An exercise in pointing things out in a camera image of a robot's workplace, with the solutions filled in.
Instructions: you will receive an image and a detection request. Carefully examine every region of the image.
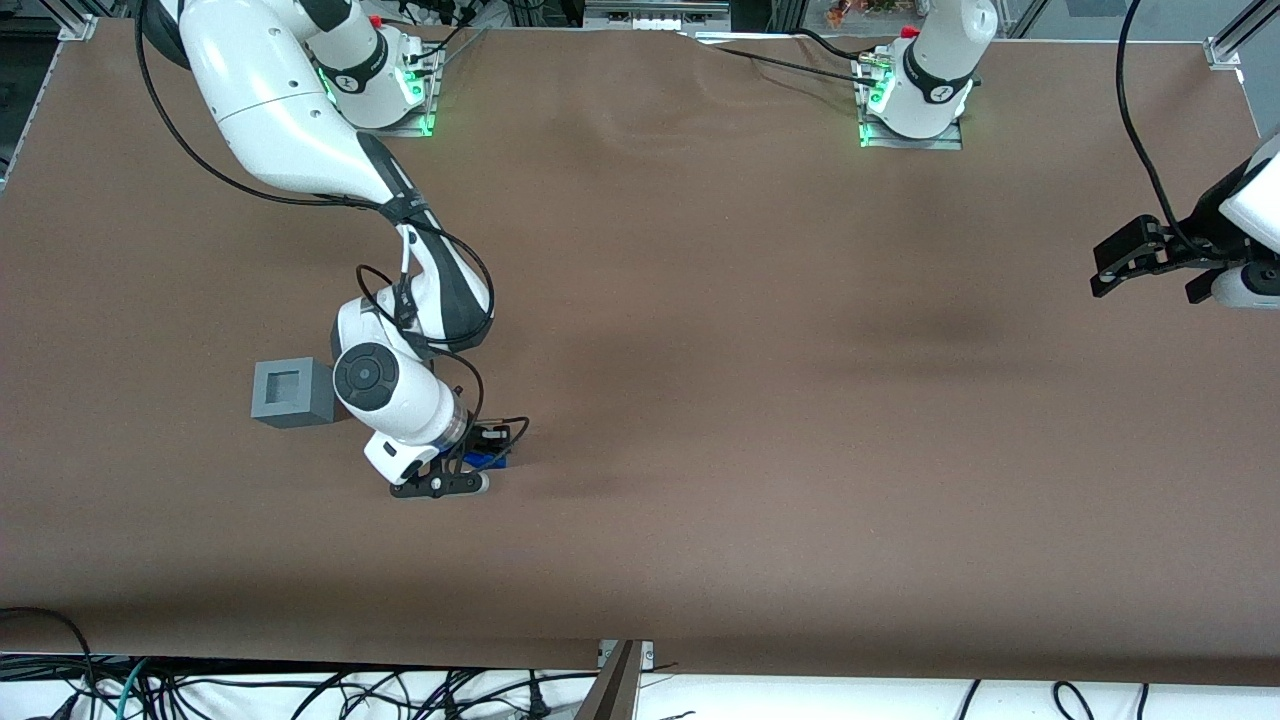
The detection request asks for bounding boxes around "black base power cable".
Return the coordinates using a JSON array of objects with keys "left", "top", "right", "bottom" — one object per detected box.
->
[
  {"left": 793, "top": 27, "right": 881, "bottom": 67},
  {"left": 690, "top": 40, "right": 881, "bottom": 93}
]

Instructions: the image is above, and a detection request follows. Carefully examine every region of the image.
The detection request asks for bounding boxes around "aluminium frame side rail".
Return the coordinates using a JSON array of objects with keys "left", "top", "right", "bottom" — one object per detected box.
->
[{"left": 0, "top": 42, "right": 51, "bottom": 193}]

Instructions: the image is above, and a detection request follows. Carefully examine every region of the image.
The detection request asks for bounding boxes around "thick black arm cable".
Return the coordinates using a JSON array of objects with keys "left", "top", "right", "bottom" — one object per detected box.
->
[{"left": 133, "top": 0, "right": 498, "bottom": 353}]

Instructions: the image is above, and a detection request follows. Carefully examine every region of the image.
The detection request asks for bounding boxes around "teal cable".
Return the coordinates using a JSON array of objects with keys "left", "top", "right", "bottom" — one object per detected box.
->
[{"left": 95, "top": 655, "right": 153, "bottom": 720}]

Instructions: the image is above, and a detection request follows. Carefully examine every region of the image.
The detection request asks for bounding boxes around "aluminium frame corner profile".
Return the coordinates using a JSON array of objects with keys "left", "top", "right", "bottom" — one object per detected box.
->
[
  {"left": 56, "top": 0, "right": 102, "bottom": 44},
  {"left": 1204, "top": 0, "right": 1280, "bottom": 71}
]

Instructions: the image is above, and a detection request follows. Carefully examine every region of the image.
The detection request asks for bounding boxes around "aluminium frame crossbar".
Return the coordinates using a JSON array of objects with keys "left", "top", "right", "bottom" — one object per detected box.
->
[{"left": 583, "top": 0, "right": 734, "bottom": 34}]

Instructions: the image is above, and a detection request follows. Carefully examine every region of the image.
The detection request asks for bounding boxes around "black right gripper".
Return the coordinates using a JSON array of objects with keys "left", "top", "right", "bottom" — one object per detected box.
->
[{"left": 389, "top": 424, "right": 513, "bottom": 500}]

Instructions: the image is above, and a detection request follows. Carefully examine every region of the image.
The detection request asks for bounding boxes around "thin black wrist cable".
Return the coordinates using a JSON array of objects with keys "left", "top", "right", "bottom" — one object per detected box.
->
[{"left": 355, "top": 262, "right": 531, "bottom": 471}]

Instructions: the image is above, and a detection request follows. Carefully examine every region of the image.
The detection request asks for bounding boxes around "brown table cover mat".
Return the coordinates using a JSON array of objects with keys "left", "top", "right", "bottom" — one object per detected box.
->
[{"left": 0, "top": 18, "right": 1280, "bottom": 691}]

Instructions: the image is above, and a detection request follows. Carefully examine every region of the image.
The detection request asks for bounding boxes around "gray square base block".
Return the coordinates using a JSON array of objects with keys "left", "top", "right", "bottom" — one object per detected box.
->
[{"left": 250, "top": 356, "right": 338, "bottom": 430}]

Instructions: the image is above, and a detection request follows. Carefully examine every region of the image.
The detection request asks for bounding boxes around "looped black cable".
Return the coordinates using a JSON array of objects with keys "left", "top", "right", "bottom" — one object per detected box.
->
[{"left": 1050, "top": 680, "right": 1103, "bottom": 720}]

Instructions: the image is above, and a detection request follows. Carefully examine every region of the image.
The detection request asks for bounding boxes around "small metal edge bracket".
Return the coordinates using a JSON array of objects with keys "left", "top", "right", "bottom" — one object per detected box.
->
[{"left": 597, "top": 639, "right": 657, "bottom": 670}]

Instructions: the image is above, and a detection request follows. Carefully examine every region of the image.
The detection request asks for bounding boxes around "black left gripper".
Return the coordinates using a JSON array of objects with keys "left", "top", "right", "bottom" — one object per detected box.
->
[{"left": 1090, "top": 165, "right": 1257, "bottom": 305}]

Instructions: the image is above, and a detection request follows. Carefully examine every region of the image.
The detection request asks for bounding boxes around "black hanging camera cable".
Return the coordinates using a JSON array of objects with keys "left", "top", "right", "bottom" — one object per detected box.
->
[{"left": 1116, "top": 0, "right": 1216, "bottom": 256}]

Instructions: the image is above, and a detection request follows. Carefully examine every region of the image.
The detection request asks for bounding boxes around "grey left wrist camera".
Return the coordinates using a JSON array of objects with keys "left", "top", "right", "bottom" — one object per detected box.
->
[{"left": 1211, "top": 262, "right": 1280, "bottom": 310}]

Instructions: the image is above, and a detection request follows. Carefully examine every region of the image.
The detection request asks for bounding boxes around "dark slanted support post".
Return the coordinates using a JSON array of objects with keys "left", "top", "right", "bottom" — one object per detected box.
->
[{"left": 574, "top": 640, "right": 644, "bottom": 720}]

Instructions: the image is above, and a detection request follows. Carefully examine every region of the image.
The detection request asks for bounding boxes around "tangled black floor cable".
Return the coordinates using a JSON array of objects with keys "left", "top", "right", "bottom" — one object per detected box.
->
[
  {"left": 300, "top": 668, "right": 603, "bottom": 720},
  {"left": 135, "top": 668, "right": 351, "bottom": 720}
]

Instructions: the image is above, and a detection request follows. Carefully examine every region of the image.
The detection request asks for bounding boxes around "large black cable loop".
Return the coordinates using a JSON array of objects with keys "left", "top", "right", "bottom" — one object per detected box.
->
[{"left": 0, "top": 604, "right": 98, "bottom": 720}]

